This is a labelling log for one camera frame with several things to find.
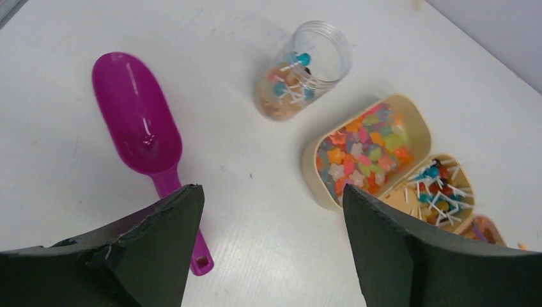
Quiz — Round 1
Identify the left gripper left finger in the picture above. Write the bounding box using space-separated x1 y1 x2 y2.
1 184 205 306

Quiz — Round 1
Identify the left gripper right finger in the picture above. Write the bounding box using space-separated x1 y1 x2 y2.
343 185 541 306

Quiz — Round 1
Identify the magenta plastic scoop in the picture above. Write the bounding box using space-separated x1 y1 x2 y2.
91 51 215 278

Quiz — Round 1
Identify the clear plastic jar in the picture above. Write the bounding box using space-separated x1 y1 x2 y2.
255 20 352 121

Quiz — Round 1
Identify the tray of lollipop candies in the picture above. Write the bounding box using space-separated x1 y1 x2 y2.
380 154 476 234

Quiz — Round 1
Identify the tray of popsicle candies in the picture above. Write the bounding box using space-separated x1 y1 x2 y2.
460 215 507 247

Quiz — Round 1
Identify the tray of gummy candies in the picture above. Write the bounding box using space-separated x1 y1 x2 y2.
301 94 431 210

